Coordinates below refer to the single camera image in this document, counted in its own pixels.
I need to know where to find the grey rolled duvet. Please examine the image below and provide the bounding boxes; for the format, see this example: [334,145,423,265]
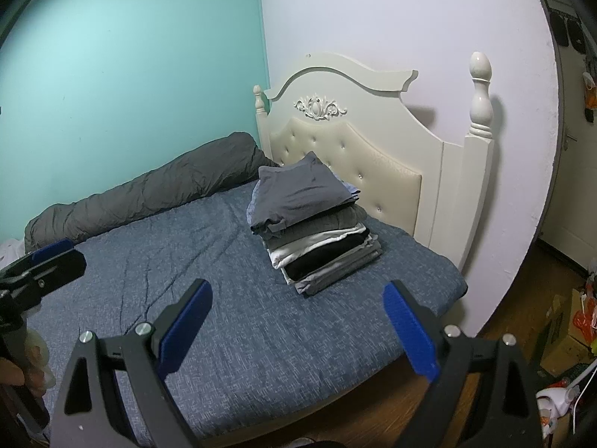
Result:
[23,131,281,255]

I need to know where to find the orange plastic item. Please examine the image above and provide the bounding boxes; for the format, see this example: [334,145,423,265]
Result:
[573,284,597,337]

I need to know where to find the stack of clothes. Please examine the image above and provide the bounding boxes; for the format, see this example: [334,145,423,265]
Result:
[246,150,384,297]

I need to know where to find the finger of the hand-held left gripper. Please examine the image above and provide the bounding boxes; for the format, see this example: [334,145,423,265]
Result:
[0,238,76,274]
[0,248,88,312]

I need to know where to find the cardboard box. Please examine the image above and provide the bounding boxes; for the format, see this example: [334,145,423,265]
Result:
[541,289,597,376]

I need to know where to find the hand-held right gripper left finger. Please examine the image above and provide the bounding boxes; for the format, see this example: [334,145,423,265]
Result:
[49,277,215,448]

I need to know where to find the person's left hand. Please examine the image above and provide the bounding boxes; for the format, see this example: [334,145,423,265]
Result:
[0,327,54,392]

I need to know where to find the orange hanging item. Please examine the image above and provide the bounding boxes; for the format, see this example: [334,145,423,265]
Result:
[582,69,597,123]

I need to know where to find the black hanging bags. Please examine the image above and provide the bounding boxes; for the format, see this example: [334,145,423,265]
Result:
[549,7,585,53]

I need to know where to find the cream door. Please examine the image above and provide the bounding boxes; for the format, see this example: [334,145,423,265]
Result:
[536,0,597,271]

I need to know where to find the white plastic appliance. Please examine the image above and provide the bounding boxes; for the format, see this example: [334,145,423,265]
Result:
[536,378,581,435]

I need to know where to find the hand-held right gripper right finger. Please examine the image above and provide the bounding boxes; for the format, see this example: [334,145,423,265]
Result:
[382,280,544,448]

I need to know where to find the white bed headboard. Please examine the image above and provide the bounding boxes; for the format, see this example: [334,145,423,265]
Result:
[253,51,495,271]

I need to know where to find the blue-grey patterned bed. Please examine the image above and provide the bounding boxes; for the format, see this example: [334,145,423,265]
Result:
[44,182,468,442]

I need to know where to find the white bed sheet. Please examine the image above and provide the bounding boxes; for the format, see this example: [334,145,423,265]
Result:
[0,238,26,264]

